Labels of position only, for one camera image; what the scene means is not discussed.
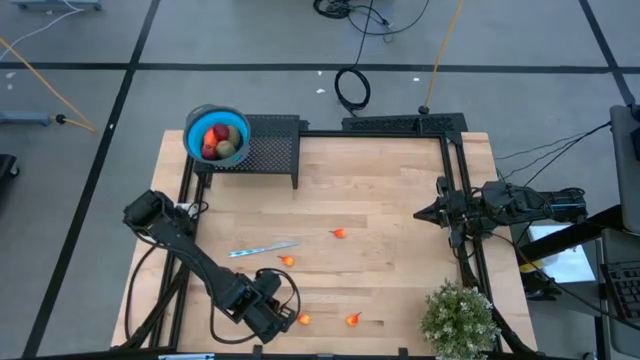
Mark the long narrow perforated black panel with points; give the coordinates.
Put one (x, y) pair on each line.
(380, 123)

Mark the white sheet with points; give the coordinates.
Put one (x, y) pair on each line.
(565, 260)

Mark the grey side desk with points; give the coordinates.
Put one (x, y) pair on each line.
(620, 340)

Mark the small red pepper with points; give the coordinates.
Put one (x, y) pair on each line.
(340, 233)

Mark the teal collapsible colander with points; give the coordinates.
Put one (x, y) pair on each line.
(192, 132)

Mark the white blue label plate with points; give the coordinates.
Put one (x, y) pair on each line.
(187, 357)

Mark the grey metal floor beam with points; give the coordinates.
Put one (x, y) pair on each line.
(57, 5)
(25, 118)

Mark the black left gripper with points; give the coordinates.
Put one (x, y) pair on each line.
(270, 320)

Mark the black perforated metal stand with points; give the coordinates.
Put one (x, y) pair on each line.
(272, 150)

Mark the black equipment base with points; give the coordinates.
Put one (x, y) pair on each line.
(7, 165)

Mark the grey computer monitor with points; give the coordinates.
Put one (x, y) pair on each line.
(627, 175)

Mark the potted green plant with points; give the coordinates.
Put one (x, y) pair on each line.
(460, 320)

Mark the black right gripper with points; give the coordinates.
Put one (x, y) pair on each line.
(465, 210)

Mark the brown green kiwi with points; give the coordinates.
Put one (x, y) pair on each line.
(226, 149)
(234, 135)

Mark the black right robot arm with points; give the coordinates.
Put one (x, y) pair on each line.
(550, 205)

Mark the black diagonal bar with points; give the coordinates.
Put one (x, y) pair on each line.
(570, 232)

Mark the black frame clip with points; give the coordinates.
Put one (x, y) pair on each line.
(402, 352)
(257, 350)

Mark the black keyboard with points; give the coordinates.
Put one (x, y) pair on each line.
(625, 290)

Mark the yellow orange toy pear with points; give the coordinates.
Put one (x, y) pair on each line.
(287, 261)
(304, 319)
(352, 320)

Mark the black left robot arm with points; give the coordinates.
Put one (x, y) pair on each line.
(190, 251)

